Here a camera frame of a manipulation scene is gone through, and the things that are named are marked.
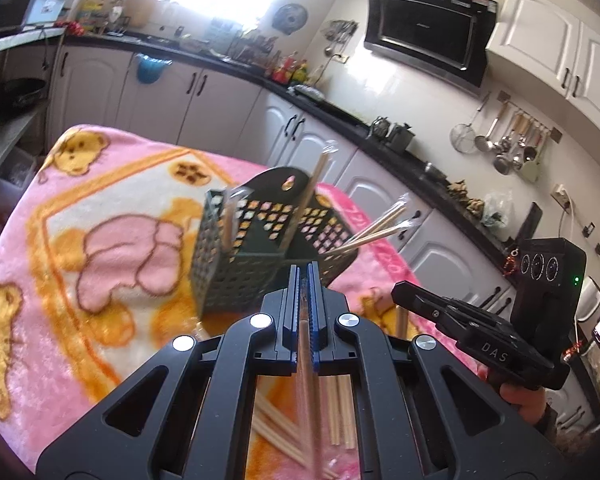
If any chopsticks pair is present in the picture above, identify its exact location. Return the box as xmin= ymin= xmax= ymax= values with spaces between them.
xmin=350 ymin=193 xmax=411 ymax=243
xmin=279 ymin=140 xmax=338 ymax=252
xmin=297 ymin=278 xmax=323 ymax=479
xmin=324 ymin=219 xmax=422 ymax=258
xmin=221 ymin=186 xmax=252 ymax=254

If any dark green utensil basket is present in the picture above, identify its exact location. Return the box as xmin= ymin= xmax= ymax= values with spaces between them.
xmin=190 ymin=167 xmax=358 ymax=318

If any person right hand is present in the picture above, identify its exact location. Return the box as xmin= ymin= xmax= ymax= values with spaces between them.
xmin=500 ymin=382 xmax=546 ymax=426

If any steel bowl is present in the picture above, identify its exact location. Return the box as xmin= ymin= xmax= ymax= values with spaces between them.
xmin=424 ymin=162 xmax=446 ymax=184

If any steel ladle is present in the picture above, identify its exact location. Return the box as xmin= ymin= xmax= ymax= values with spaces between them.
xmin=475 ymin=101 xmax=508 ymax=153

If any dark metal canister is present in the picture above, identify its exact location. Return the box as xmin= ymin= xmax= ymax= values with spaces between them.
xmin=385 ymin=122 xmax=415 ymax=155

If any steel kettle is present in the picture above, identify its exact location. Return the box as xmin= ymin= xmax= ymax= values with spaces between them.
xmin=368 ymin=116 xmax=391 ymax=142

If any pink cartoon blanket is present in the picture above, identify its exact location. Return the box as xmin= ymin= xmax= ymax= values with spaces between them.
xmin=0 ymin=123 xmax=487 ymax=480

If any black range hood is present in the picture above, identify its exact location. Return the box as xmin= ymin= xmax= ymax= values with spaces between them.
xmin=364 ymin=0 xmax=498 ymax=94

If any red sauce bottle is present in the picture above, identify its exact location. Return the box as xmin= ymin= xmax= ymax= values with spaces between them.
xmin=272 ymin=51 xmax=298 ymax=86

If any blue hanging bin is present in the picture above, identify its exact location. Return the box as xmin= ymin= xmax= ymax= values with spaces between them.
xmin=134 ymin=53 xmax=173 ymax=84

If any black frying pan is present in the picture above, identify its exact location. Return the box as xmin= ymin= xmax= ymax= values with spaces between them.
xmin=0 ymin=77 xmax=47 ymax=122

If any blue plastic box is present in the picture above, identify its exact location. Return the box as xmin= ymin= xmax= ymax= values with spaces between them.
xmin=23 ymin=0 xmax=67 ymax=26

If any wire skimmer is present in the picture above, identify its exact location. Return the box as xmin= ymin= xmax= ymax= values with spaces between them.
xmin=450 ymin=92 xmax=491 ymax=155

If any wall exhaust fan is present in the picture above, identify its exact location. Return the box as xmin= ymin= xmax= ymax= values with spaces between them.
xmin=272 ymin=3 xmax=309 ymax=36

